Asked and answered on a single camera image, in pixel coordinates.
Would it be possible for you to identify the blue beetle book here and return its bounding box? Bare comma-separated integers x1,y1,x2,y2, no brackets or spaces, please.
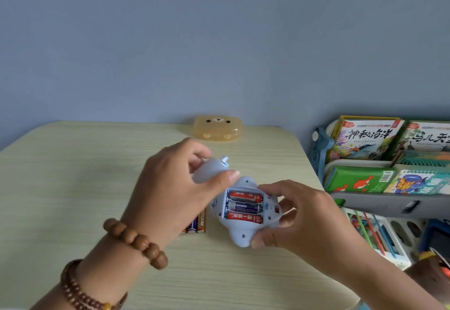
383,169,450,195

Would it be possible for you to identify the person's left hand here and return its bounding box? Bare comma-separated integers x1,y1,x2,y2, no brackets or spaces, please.
120,137,241,250

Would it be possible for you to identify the dark blue plastic item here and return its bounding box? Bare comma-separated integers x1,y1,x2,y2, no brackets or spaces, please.
418,219,450,252

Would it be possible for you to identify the person's left forearm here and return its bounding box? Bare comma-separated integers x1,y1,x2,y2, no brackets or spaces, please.
30,228,166,310

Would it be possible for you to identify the large wooden bead bracelet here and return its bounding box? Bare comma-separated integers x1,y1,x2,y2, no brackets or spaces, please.
103,218,169,270

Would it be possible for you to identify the bird picture book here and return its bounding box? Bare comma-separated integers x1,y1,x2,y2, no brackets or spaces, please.
392,120,450,161

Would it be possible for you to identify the green fish book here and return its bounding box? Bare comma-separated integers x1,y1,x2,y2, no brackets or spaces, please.
323,165,396,194

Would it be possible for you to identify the blue toy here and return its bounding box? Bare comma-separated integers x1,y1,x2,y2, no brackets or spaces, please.
210,176,283,248

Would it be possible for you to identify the red stick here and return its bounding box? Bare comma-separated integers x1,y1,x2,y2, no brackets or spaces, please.
364,213,386,256

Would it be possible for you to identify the person's right forearm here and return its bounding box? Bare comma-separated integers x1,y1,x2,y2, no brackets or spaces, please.
337,246,447,310

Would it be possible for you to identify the ocean picture book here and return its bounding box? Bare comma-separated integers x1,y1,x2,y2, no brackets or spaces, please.
327,115,405,162

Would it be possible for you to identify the green stick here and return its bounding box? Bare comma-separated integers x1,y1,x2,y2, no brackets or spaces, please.
353,211,373,249

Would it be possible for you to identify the light blue battery cover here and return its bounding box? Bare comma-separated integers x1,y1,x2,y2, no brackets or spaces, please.
191,156,233,184

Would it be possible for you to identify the blue stick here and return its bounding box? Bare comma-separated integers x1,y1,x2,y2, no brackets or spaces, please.
372,214,396,259

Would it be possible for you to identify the person's right hand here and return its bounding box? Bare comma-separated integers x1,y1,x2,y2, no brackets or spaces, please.
251,179,373,280

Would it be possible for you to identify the blue silver-ended battery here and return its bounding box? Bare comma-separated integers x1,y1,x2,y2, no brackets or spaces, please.
226,200,263,214

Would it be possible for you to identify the white shape sorter box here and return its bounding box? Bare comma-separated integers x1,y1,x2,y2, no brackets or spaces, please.
340,207,412,271

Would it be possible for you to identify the orange bear storage box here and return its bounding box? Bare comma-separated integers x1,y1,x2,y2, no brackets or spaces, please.
193,115,244,142

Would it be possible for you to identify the small wooden bead bracelet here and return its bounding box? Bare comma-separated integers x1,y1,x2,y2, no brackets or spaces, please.
60,259,128,310

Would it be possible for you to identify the children's book rack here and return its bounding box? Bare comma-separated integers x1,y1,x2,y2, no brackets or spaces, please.
309,116,450,219

